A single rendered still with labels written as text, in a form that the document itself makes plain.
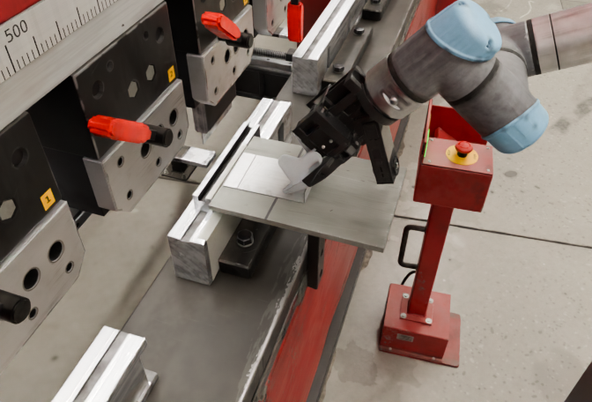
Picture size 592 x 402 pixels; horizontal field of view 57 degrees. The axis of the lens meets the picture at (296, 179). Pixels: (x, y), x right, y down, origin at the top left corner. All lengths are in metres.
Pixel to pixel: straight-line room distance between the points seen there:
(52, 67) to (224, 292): 0.51
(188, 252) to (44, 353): 1.21
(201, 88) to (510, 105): 0.36
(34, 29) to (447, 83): 0.43
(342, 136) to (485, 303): 1.39
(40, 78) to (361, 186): 0.53
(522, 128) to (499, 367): 1.29
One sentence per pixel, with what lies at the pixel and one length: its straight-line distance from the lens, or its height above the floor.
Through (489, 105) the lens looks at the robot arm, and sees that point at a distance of 0.67.
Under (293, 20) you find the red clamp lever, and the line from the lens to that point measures 0.87.
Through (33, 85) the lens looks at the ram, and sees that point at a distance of 0.44.
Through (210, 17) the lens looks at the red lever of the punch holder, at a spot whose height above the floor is 1.31.
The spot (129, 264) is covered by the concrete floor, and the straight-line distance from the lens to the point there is 2.12.
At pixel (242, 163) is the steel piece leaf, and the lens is 0.88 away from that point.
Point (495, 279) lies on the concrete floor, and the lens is 2.11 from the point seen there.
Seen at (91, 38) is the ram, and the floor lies 1.36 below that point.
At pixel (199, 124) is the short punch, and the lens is 0.78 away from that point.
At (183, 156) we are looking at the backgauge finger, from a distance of 0.90.
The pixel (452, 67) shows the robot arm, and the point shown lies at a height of 1.25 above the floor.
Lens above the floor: 1.56
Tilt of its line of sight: 41 degrees down
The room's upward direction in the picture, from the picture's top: straight up
